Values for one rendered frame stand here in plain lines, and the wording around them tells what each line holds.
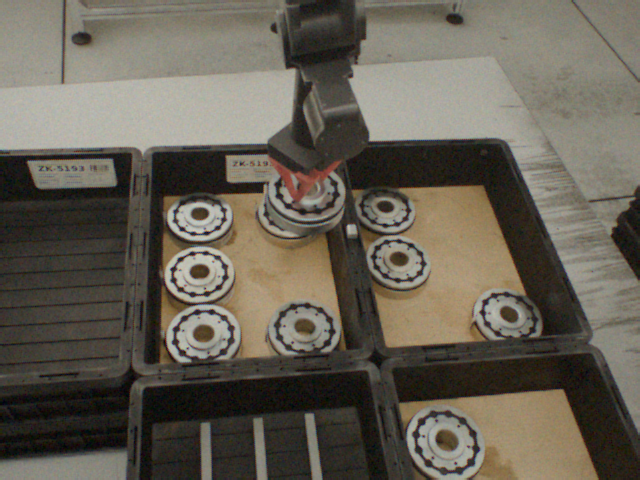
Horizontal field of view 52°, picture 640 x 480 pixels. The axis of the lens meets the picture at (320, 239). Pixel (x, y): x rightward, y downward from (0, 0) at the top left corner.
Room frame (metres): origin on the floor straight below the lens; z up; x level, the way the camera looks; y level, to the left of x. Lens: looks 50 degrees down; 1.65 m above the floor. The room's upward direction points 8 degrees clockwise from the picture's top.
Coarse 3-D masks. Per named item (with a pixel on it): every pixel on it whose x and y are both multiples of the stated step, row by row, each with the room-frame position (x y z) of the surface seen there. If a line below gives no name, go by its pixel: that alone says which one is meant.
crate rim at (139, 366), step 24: (216, 144) 0.76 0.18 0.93; (240, 144) 0.77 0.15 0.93; (264, 144) 0.78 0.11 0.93; (144, 168) 0.69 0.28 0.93; (336, 168) 0.75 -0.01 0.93; (144, 192) 0.64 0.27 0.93; (144, 216) 0.60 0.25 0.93; (144, 240) 0.56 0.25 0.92; (144, 264) 0.51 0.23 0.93; (144, 288) 0.48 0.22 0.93; (360, 288) 0.52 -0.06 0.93; (144, 312) 0.44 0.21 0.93; (360, 312) 0.49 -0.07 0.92; (144, 336) 0.41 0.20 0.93; (360, 336) 0.45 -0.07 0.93; (144, 360) 0.37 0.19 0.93; (216, 360) 0.39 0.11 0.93; (240, 360) 0.39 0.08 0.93; (264, 360) 0.40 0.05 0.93; (288, 360) 0.40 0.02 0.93; (312, 360) 0.40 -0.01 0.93; (336, 360) 0.41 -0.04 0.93
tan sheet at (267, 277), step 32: (256, 224) 0.69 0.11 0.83; (256, 256) 0.63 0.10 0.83; (288, 256) 0.64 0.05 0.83; (320, 256) 0.65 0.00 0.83; (256, 288) 0.57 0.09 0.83; (288, 288) 0.58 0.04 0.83; (320, 288) 0.59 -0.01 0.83; (256, 320) 0.51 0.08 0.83; (160, 352) 0.44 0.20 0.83; (256, 352) 0.46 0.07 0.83
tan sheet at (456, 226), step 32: (352, 192) 0.80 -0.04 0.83; (416, 192) 0.82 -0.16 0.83; (448, 192) 0.83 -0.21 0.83; (480, 192) 0.84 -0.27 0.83; (416, 224) 0.74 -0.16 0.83; (448, 224) 0.75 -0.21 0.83; (480, 224) 0.76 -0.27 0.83; (448, 256) 0.68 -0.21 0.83; (480, 256) 0.69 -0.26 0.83; (448, 288) 0.62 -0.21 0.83; (480, 288) 0.63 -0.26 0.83; (512, 288) 0.64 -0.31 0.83; (384, 320) 0.54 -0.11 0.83; (416, 320) 0.55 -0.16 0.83; (448, 320) 0.56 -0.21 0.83
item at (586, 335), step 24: (384, 144) 0.82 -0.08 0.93; (408, 144) 0.83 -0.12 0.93; (432, 144) 0.83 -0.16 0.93; (456, 144) 0.84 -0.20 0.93; (480, 144) 0.85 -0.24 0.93; (504, 144) 0.86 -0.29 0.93; (528, 192) 0.75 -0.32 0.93; (360, 240) 0.61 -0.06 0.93; (360, 264) 0.56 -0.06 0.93; (552, 264) 0.61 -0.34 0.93; (576, 312) 0.53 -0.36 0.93; (384, 336) 0.45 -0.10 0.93; (552, 336) 0.49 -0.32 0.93; (576, 336) 0.49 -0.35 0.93; (384, 360) 0.43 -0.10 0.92
